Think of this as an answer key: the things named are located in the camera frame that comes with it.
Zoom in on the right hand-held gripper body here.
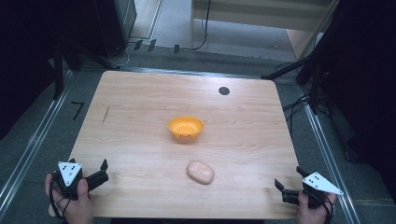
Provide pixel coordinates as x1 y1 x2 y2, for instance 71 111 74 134
298 171 345 209

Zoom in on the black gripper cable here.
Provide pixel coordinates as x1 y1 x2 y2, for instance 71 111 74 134
314 191 334 224
48 173 72 224

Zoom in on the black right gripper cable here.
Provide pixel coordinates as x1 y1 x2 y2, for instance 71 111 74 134
314 191 334 224

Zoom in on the black hanging cable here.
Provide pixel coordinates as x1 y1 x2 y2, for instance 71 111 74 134
190 0 212 51

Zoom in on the metal floor rail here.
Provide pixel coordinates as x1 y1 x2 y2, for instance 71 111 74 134
298 85 362 224
0 70 75 216

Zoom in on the pink oval soap bar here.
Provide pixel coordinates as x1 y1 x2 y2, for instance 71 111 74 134
186 160 216 186

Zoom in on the person's right hand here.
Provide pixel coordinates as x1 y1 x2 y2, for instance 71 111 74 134
295 189 338 224

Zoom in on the dark cabinet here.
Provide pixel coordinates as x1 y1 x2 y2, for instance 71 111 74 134
92 0 138 59

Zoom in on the white shelf unit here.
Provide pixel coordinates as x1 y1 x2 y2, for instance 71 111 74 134
189 0 339 50

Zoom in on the person's left hand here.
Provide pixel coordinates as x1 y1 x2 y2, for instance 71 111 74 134
45 173 94 224

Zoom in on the bundle of black floor cables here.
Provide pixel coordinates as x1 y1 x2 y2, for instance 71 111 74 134
281 92 316 132

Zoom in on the black stand with legs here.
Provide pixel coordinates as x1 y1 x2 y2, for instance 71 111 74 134
261 46 331 116
50 36 121 101

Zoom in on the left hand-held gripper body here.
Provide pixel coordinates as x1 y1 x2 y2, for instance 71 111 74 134
51 161 92 201

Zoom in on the white floor cable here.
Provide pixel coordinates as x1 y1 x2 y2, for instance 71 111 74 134
115 42 135 67

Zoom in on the orange plastic bowl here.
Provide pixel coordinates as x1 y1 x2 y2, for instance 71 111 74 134
167 115 205 141

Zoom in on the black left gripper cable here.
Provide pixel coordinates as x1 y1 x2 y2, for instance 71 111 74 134
48 173 72 224

